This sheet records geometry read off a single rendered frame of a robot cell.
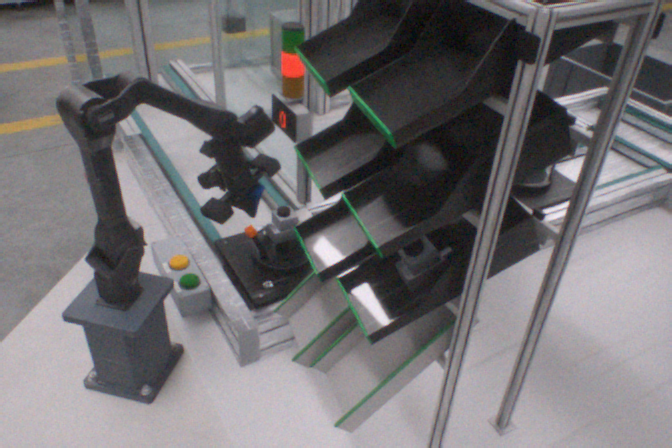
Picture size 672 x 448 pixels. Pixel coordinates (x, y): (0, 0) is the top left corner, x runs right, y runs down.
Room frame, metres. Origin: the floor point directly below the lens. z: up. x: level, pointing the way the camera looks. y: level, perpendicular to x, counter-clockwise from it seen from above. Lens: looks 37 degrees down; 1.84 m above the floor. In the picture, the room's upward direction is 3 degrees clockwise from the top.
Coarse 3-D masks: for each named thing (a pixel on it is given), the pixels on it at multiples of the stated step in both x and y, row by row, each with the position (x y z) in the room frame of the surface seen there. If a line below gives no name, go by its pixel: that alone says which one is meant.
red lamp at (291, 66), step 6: (282, 54) 1.26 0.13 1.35; (288, 54) 1.25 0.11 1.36; (282, 60) 1.26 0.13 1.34; (288, 60) 1.25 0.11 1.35; (294, 60) 1.25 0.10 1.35; (282, 66) 1.27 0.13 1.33; (288, 66) 1.25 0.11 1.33; (294, 66) 1.25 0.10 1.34; (300, 66) 1.26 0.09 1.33; (282, 72) 1.27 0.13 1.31; (288, 72) 1.25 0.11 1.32; (294, 72) 1.25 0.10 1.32; (300, 72) 1.26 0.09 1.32
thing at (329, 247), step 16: (336, 208) 0.87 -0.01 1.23; (304, 224) 0.84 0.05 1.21; (320, 224) 0.85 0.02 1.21; (336, 224) 0.84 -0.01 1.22; (352, 224) 0.83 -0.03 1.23; (304, 240) 0.82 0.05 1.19; (320, 240) 0.81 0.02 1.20; (336, 240) 0.80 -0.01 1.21; (352, 240) 0.79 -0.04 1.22; (368, 240) 0.75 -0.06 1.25; (320, 256) 0.78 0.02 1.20; (336, 256) 0.77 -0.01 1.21; (352, 256) 0.74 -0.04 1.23; (368, 256) 0.75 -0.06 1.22; (320, 272) 0.72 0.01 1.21; (336, 272) 0.73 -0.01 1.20
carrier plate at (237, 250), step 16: (224, 240) 1.09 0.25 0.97; (240, 240) 1.09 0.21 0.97; (224, 256) 1.04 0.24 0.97; (240, 256) 1.04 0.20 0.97; (240, 272) 0.98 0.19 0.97; (256, 272) 0.99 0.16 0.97; (304, 272) 0.99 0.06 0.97; (256, 288) 0.93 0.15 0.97; (288, 288) 0.94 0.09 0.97; (256, 304) 0.89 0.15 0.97
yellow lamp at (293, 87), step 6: (282, 78) 1.27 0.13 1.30; (288, 78) 1.25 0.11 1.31; (294, 78) 1.25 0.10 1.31; (300, 78) 1.26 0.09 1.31; (282, 84) 1.27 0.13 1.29; (288, 84) 1.25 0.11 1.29; (294, 84) 1.25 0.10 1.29; (300, 84) 1.26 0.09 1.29; (288, 90) 1.25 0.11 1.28; (294, 90) 1.25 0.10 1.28; (300, 90) 1.26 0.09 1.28; (288, 96) 1.25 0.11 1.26; (294, 96) 1.25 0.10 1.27; (300, 96) 1.26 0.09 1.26
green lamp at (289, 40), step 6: (282, 30) 1.26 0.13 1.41; (300, 30) 1.26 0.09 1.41; (282, 36) 1.26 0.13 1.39; (288, 36) 1.25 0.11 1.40; (294, 36) 1.25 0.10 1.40; (300, 36) 1.26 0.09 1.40; (282, 42) 1.26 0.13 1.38; (288, 42) 1.25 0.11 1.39; (294, 42) 1.25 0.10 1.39; (300, 42) 1.26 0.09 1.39; (282, 48) 1.26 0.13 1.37; (288, 48) 1.25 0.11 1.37; (294, 54) 1.25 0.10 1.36
